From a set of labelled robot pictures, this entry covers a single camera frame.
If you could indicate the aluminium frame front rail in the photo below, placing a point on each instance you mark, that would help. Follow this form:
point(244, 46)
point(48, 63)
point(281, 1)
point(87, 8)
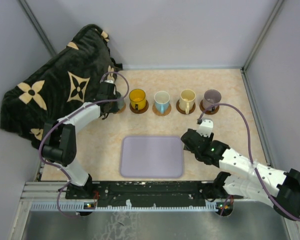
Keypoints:
point(49, 191)

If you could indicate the lavender plastic tray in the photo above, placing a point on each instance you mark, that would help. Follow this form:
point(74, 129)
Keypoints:
point(152, 157)

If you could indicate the woven rattan coaster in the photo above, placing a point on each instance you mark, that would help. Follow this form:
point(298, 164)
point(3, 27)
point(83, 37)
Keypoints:
point(122, 109)
point(158, 113)

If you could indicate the beige mug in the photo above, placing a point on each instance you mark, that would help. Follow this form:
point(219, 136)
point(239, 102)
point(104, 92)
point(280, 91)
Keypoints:
point(186, 100)

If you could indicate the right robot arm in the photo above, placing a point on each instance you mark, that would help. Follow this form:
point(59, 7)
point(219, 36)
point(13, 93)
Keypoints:
point(239, 176)

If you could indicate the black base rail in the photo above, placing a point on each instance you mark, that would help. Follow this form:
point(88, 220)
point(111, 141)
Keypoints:
point(146, 194)

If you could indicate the light brown wooden coaster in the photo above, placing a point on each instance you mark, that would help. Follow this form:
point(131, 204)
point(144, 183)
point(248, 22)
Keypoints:
point(208, 112)

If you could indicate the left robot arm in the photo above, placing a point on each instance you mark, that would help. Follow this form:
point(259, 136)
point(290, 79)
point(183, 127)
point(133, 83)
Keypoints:
point(58, 147)

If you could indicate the dark brown wooden coaster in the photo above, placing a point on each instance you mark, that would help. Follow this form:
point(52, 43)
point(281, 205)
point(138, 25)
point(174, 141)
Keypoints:
point(145, 108)

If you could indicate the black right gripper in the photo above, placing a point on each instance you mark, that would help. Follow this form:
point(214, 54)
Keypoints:
point(209, 139)

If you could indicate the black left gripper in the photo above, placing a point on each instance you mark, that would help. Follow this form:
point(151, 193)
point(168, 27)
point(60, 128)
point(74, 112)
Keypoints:
point(114, 109)

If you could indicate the yellow mug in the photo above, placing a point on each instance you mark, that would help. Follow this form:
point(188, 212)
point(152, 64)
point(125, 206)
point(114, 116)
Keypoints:
point(137, 99)

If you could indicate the purple translucent mug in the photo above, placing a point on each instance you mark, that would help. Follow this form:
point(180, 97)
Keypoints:
point(211, 97)

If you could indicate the black floral plush blanket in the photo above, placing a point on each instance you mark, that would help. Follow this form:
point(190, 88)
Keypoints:
point(60, 86)

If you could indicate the cream mug blue handle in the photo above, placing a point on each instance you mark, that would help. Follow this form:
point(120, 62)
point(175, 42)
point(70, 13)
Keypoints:
point(161, 101)

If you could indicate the grey green mug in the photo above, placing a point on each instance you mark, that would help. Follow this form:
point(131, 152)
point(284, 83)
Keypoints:
point(120, 103)

